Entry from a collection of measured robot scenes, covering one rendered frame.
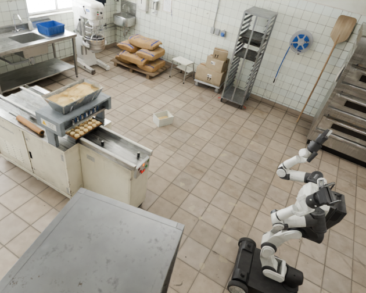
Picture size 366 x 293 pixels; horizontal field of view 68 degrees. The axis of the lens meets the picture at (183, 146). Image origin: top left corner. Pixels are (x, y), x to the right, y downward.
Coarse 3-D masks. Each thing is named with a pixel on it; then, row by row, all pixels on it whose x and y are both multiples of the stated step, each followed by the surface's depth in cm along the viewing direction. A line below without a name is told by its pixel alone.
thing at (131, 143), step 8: (24, 88) 341; (32, 96) 338; (40, 96) 333; (96, 128) 309; (104, 128) 302; (112, 136) 302; (120, 136) 296; (128, 144) 295; (136, 144) 289; (144, 152) 290; (152, 152) 287
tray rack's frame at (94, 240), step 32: (64, 224) 103; (96, 224) 105; (128, 224) 107; (160, 224) 109; (32, 256) 92; (64, 256) 93; (96, 256) 95; (128, 256) 97; (160, 256) 99; (0, 288) 83; (32, 288) 84; (64, 288) 86; (96, 288) 87; (128, 288) 89; (160, 288) 90
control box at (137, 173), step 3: (147, 156) 286; (144, 159) 282; (147, 159) 283; (141, 162) 278; (144, 162) 279; (147, 162) 286; (138, 165) 274; (141, 165) 276; (144, 165) 282; (138, 168) 272; (141, 168) 279; (144, 168) 285; (135, 171) 272; (138, 171) 276; (135, 174) 274; (138, 174) 279; (135, 177) 277
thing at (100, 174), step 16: (80, 144) 286; (96, 144) 289; (112, 144) 293; (96, 160) 287; (112, 160) 273; (128, 160) 277; (96, 176) 302; (112, 176) 287; (128, 176) 273; (144, 176) 303; (96, 192) 321; (112, 192) 304; (128, 192) 288; (144, 192) 324
